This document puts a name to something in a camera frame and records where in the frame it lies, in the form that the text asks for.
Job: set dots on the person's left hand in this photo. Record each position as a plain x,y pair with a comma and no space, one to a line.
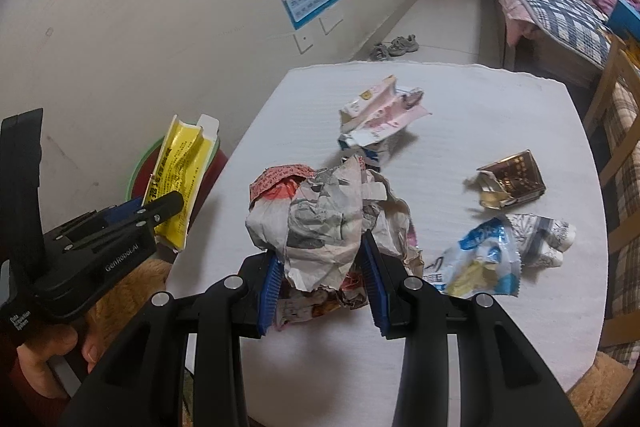
50,347

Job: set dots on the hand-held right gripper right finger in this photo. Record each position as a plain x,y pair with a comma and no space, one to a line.
374,294

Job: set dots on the white grey patterned wrapper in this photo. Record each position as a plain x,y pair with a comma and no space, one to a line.
545,237

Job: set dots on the white wall socket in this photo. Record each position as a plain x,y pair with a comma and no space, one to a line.
304,43

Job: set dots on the blue and white carton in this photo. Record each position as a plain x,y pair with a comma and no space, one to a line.
372,157

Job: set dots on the blue box on bed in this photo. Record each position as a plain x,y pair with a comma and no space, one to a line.
625,19

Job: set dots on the white double wall switch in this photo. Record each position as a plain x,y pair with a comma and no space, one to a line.
331,24

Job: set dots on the blue and white snack wrapper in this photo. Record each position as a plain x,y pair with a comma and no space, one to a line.
480,252

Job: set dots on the bed with blue plaid blanket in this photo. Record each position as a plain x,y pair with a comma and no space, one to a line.
550,7

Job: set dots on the yellow cardboard box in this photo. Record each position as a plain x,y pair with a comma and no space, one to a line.
175,172

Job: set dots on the brown plaid mattress cover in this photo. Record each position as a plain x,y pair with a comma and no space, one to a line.
627,187

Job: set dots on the green bin with red inside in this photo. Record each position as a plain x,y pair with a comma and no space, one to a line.
141,164

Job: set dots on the brown gold cigarette pack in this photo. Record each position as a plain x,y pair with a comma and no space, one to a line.
515,177

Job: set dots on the pink white crushed carton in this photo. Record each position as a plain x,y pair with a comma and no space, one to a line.
380,112

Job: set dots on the person's left forearm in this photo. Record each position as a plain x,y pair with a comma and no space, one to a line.
20,397

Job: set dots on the red patterned wrapper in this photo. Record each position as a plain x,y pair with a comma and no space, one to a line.
280,174

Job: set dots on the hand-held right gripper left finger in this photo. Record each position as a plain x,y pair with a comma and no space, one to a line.
267,297

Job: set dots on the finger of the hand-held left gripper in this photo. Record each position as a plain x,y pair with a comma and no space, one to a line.
160,208
122,210

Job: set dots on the grey paper wrapper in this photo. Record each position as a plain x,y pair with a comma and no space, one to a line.
325,217

